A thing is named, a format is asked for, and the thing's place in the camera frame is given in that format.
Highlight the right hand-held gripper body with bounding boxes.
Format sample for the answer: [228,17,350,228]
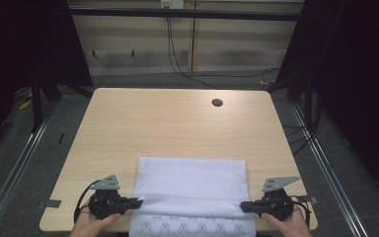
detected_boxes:
[256,176,301,221]

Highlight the yellow object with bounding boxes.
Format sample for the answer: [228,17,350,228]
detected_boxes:
[18,94,34,112]

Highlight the dark curtain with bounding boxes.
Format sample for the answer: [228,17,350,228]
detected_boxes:
[0,0,94,162]
[275,0,379,206]

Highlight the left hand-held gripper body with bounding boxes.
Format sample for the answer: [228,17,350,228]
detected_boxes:
[88,174,132,220]

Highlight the white towel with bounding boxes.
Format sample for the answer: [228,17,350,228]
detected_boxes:
[128,156,257,237]

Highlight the person's left hand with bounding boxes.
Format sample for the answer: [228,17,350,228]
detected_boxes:
[69,205,122,237]

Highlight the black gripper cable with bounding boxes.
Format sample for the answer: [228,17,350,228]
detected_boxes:
[73,179,102,223]
[290,195,312,219]

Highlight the grey tape piece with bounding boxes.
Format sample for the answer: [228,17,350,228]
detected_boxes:
[300,195,320,205]
[37,198,63,210]

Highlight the black floor cables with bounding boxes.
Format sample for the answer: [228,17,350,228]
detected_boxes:
[281,98,322,157]

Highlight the aluminium floor rail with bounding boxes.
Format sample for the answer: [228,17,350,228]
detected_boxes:
[290,103,373,237]
[0,104,57,237]

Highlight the white wall socket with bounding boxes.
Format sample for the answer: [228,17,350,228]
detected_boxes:
[160,0,186,10]

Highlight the black horizontal bar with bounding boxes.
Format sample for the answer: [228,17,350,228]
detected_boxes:
[68,7,308,23]

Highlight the black wall cable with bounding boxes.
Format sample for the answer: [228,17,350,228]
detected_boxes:
[165,15,281,91]

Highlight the black metal stand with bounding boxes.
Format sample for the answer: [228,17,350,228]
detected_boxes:
[30,73,62,134]

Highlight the person's right hand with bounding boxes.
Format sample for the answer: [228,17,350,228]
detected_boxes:
[261,205,312,237]

